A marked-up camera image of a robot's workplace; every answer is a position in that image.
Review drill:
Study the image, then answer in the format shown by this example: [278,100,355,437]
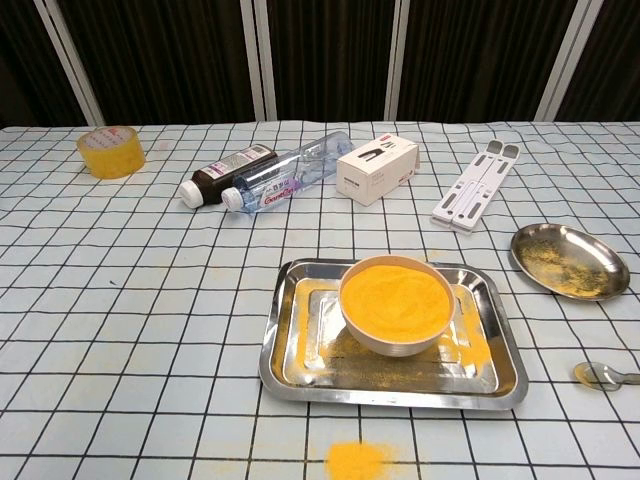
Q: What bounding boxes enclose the white folding laptop stand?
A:
[431,140,522,235]

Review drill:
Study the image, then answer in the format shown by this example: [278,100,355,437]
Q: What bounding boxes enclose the beige bowl of yellow powder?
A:
[338,254,456,358]

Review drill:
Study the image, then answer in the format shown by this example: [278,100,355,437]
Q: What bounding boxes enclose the brown medicine bottle white cap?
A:
[179,143,280,209]

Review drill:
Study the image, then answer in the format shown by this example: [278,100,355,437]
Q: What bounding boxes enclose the dark folding screen white frames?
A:
[0,0,640,129]

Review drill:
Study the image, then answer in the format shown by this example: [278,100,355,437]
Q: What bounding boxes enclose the large stainless steel tray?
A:
[257,257,530,411]

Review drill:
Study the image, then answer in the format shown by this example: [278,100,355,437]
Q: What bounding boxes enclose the silver spoon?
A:
[573,362,640,391]

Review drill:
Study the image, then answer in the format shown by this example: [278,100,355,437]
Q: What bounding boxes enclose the white black checked tablecloth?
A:
[0,118,640,480]

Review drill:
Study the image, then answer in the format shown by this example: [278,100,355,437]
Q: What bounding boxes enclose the oval stainless steel dish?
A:
[509,223,631,302]

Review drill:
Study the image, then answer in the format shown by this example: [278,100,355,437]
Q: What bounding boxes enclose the yellow packing tape roll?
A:
[75,125,147,180]

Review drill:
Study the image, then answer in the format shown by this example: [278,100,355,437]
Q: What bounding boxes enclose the spilled yellow powder pile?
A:
[324,440,389,480]

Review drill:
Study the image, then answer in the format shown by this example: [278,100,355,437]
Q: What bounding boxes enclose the white cardboard product box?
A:
[335,133,421,208]

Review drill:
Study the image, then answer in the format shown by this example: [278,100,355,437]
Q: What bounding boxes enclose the clear plastic water bottle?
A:
[220,130,356,214]

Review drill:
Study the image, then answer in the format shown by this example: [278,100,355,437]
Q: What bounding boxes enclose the small stainless steel tray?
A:
[282,274,501,394]

